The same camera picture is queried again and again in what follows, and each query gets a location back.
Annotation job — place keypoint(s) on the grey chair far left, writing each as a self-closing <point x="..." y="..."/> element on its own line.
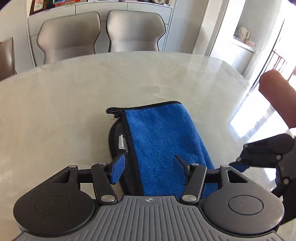
<point x="7" y="59"/>

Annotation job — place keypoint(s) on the blue microfiber towel black trim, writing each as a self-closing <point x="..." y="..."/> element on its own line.
<point x="151" y="136"/>

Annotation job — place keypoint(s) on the grey chair right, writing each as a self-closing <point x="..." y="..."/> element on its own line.
<point x="130" y="31"/>

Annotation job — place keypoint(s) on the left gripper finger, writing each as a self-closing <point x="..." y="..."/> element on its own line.
<point x="264" y="153"/>

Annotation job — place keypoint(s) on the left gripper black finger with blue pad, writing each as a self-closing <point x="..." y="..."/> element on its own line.
<point x="192" y="177"/>
<point x="104" y="176"/>

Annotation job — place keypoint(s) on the white mug on shelf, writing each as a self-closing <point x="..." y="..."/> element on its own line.
<point x="242" y="33"/>

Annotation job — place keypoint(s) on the grey chair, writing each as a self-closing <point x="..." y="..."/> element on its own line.
<point x="130" y="31"/>
<point x="69" y="36"/>
<point x="7" y="59"/>

